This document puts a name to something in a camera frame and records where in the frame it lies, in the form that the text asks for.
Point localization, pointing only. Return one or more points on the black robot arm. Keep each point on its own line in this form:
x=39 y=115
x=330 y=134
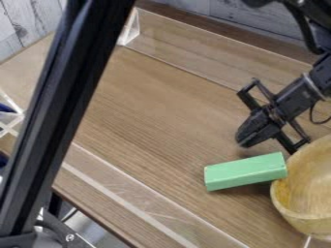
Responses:
x=83 y=45

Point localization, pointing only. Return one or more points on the blue object at left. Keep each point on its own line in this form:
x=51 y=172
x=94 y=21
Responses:
x=6 y=108

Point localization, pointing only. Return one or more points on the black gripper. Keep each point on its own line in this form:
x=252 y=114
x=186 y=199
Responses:
x=268 y=119

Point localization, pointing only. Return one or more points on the clear acrylic corner bracket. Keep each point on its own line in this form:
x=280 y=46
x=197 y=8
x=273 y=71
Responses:
x=131 y=29

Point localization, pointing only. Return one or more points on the green rectangular block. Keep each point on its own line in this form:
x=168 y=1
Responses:
x=246 y=171

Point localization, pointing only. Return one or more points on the light wooden bowl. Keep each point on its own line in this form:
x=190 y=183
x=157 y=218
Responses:
x=302 y=195

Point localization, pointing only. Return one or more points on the metal base plate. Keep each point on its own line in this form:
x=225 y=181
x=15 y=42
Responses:
x=61 y=236

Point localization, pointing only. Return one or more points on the clear acrylic tray wall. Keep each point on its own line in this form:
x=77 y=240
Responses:
x=161 y=122

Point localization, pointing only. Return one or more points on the black table leg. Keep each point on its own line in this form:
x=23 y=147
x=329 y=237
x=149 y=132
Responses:
x=55 y=205

